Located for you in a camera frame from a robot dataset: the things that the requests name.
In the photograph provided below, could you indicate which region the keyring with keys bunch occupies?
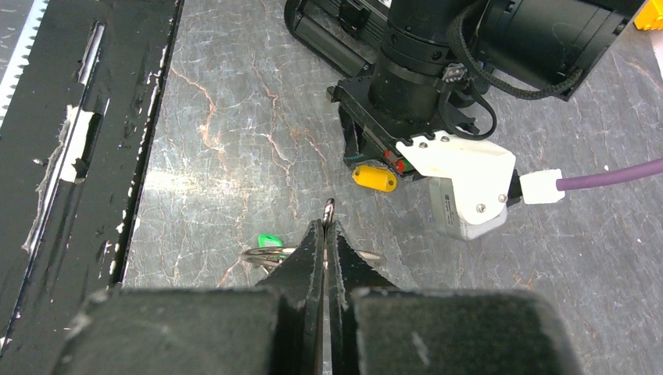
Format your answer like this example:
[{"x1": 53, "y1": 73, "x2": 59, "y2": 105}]
[{"x1": 241, "y1": 198, "x2": 386, "y2": 274}]

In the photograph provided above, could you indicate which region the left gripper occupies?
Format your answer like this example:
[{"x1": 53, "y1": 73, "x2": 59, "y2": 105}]
[{"x1": 327, "y1": 77, "x2": 480, "y2": 182}]

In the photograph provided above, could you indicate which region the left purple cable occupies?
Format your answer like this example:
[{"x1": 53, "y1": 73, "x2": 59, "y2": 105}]
[{"x1": 519, "y1": 157, "x2": 663, "y2": 205}]

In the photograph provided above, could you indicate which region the black poker chip case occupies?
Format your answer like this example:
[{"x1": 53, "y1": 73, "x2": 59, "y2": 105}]
[{"x1": 283, "y1": 0, "x2": 391, "y2": 77}]

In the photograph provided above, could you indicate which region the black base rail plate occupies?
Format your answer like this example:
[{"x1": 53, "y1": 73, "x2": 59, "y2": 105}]
[{"x1": 1, "y1": 1, "x2": 184, "y2": 374}]

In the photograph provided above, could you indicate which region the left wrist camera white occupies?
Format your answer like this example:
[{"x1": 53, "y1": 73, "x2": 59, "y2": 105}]
[{"x1": 396, "y1": 130, "x2": 516, "y2": 241}]

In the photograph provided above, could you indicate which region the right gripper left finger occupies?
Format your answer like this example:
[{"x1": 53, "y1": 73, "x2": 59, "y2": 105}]
[{"x1": 52, "y1": 220, "x2": 324, "y2": 374}]

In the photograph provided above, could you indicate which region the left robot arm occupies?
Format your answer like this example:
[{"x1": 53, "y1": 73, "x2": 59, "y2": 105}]
[{"x1": 323, "y1": 1, "x2": 643, "y2": 177}]

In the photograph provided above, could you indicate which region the orange yellow toy block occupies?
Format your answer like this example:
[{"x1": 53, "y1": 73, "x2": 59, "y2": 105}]
[{"x1": 633, "y1": 0, "x2": 663, "y2": 30}]

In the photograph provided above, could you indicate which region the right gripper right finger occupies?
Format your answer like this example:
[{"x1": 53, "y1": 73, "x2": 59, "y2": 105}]
[{"x1": 326, "y1": 223, "x2": 582, "y2": 374}]

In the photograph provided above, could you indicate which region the key with yellow tag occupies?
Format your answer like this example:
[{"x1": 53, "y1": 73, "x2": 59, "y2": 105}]
[{"x1": 353, "y1": 165, "x2": 397, "y2": 192}]

